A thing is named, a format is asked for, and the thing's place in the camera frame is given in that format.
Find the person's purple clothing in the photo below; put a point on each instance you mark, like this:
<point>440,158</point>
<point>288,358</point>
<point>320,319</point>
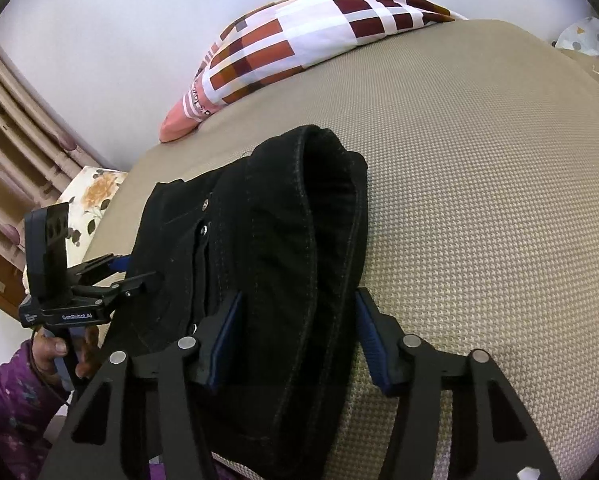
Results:
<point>157,472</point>

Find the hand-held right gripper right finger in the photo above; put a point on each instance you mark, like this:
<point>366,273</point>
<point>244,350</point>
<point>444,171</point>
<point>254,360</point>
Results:
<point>372,340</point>

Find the pink beige curtain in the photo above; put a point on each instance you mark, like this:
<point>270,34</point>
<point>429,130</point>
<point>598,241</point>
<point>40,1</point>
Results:
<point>9,160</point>

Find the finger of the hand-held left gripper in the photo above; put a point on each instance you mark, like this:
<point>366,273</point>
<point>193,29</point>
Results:
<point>119,262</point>
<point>129,287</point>

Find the floral pillow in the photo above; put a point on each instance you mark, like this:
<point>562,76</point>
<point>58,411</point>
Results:
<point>96,190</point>

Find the black pants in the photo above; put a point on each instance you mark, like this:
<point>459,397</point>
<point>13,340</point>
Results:
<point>279,235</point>

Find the person's left forearm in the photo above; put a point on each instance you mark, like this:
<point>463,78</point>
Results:
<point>9,410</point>

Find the beige mattress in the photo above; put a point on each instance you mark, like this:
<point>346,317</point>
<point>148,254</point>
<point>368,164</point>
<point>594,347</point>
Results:
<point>479,185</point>

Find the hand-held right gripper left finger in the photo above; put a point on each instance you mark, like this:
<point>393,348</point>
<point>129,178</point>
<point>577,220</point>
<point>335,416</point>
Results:
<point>227,340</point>

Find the person's left hand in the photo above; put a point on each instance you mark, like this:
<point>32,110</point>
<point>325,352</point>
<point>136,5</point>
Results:
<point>54,347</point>

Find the checkered pink pillow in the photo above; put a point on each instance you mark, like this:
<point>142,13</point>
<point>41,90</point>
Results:
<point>279,45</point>

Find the white patterned cloth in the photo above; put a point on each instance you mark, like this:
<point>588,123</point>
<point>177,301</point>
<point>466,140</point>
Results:
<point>589,35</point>

